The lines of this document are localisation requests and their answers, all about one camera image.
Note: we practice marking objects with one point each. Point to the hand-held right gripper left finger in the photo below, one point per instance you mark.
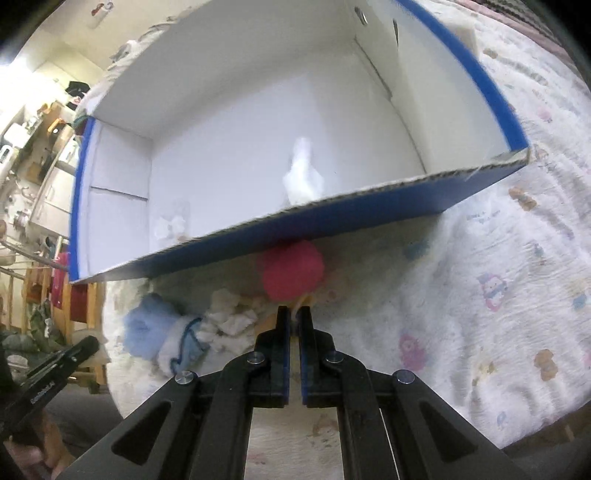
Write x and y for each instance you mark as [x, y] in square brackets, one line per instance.
[284, 332]

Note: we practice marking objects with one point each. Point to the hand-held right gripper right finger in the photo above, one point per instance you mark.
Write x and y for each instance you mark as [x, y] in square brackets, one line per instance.
[302, 332]

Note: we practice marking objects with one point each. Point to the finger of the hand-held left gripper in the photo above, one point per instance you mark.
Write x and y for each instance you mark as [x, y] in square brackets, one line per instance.
[51, 376]

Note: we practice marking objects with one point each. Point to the pink soft toy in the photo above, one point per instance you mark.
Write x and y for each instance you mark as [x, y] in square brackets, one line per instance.
[291, 272]

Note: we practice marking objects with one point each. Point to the blue cardboard box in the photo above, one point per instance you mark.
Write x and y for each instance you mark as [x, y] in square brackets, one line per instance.
[240, 115]

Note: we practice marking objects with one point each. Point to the camouflage cloth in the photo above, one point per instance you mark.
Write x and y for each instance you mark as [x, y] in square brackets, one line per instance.
[32, 330]

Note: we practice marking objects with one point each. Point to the crumpled white cloth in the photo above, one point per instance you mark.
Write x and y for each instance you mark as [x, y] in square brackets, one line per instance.
[231, 316]

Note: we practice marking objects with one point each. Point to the wooden rack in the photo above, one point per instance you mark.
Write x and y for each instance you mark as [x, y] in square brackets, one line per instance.
[83, 304]

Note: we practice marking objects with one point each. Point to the red cloth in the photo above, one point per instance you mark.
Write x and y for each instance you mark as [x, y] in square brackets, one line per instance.
[61, 279]

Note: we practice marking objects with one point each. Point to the light blue sock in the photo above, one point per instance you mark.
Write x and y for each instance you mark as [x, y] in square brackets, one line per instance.
[147, 330]

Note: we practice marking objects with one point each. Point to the white sock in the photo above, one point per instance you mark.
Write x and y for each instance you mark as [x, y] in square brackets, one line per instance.
[302, 177]

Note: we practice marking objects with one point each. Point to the small white cloth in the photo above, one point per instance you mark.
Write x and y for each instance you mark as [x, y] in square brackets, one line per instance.
[169, 226]

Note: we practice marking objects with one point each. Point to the white drawer cabinet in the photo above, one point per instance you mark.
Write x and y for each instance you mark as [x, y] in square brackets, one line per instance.
[53, 189]

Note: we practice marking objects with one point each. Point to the printed white blanket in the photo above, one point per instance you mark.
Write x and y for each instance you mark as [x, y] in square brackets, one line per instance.
[498, 286]

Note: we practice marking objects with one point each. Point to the black cloth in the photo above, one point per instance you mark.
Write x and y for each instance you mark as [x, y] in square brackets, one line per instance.
[76, 87]

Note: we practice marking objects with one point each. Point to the dark striped knitted cloth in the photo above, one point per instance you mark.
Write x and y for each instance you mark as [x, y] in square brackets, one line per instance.
[526, 11]

